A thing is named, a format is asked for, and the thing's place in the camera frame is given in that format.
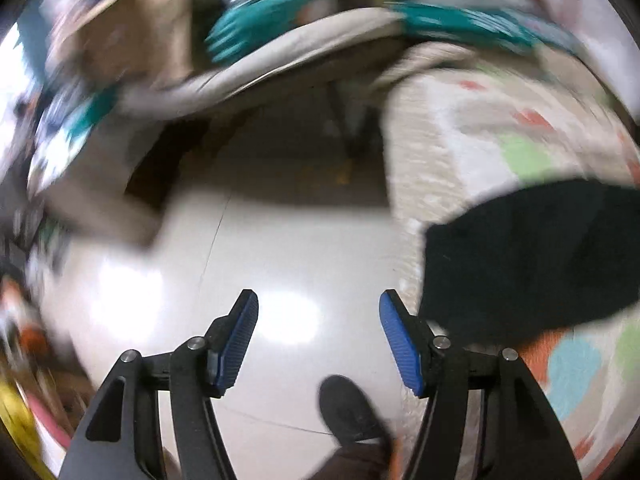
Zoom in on brown cardboard box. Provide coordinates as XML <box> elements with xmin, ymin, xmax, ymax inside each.
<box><xmin>49</xmin><ymin>0</ymin><xmax>194</xmax><ymax>88</ymax></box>

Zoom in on black pants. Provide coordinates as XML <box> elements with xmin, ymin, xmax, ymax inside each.
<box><xmin>419</xmin><ymin>179</ymin><xmax>639</xmax><ymax>344</ymax></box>

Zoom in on black shoe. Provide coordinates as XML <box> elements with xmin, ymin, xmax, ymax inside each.
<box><xmin>318</xmin><ymin>375</ymin><xmax>392</xmax><ymax>446</ymax></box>

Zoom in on patterned quilt bedspread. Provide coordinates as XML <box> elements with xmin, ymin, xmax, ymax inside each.
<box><xmin>370</xmin><ymin>42</ymin><xmax>639</xmax><ymax>479</ymax></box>

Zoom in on beige cushioned lounge chair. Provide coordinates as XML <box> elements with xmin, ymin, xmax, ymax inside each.
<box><xmin>117</xmin><ymin>6</ymin><xmax>407</xmax><ymax>116</ymax></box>

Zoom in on teal plush blanket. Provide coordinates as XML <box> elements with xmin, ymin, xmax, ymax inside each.
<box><xmin>205</xmin><ymin>0</ymin><xmax>311</xmax><ymax>65</ymax></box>

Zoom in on green long box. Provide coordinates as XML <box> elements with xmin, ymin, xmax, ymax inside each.
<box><xmin>390</xmin><ymin>1</ymin><xmax>582</xmax><ymax>55</ymax></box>

